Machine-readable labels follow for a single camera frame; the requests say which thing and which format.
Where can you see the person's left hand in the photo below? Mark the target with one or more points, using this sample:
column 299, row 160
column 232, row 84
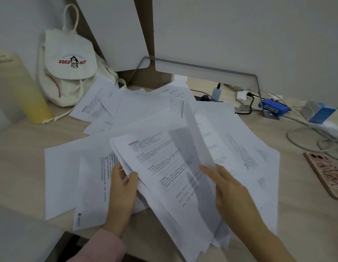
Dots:
column 122, row 192

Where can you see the person's right hand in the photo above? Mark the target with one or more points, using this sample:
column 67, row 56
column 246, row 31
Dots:
column 234, row 199

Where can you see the person's left thumb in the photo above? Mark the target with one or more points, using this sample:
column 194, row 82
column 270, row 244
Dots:
column 132, row 185

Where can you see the person's right thumb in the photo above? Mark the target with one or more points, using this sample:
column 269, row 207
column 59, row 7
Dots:
column 210, row 173

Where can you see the stack of printed sheets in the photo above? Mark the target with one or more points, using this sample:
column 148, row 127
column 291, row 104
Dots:
column 163, row 171

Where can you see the single thin printed sheet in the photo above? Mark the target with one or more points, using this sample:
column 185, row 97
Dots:
column 195, row 133

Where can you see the person's right forearm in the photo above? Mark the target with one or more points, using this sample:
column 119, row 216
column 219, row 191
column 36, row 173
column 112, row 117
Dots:
column 267, row 242

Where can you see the person's left forearm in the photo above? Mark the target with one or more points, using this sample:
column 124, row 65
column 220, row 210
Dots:
column 103, row 242

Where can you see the pile of scattered printed papers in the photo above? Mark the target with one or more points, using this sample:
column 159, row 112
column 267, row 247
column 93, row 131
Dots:
column 234, row 144

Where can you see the light blue plug adapter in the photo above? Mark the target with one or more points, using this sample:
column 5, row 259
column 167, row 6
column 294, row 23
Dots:
column 216, row 93

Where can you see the white charger block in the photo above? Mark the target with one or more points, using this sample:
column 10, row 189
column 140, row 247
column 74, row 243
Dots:
column 241, row 96

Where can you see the blue stapler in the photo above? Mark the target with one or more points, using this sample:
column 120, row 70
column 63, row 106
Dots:
column 275, row 106

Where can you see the brown cardboard panel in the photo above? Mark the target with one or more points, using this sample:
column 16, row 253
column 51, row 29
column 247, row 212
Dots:
column 147, row 76

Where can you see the phone in pink patterned case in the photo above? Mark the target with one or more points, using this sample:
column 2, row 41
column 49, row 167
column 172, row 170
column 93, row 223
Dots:
column 327, row 174

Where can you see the grey flat board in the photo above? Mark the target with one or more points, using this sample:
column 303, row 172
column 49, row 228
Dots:
column 21, row 237

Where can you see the blue and grey box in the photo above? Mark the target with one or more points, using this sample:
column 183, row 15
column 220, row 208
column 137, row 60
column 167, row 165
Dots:
column 318, row 110

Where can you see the white power strip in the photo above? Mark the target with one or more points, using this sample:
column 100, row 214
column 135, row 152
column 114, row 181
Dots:
column 328, row 128

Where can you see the yellow water bottle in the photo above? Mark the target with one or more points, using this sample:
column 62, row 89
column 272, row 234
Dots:
column 24, row 90

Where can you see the white rectangular board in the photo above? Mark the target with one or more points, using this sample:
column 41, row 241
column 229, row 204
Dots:
column 114, row 32

